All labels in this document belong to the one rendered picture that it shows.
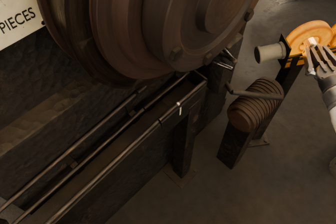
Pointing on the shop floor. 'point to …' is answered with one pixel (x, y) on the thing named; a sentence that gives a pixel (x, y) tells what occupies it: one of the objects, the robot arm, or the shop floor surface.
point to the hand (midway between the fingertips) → (308, 39)
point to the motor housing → (246, 120)
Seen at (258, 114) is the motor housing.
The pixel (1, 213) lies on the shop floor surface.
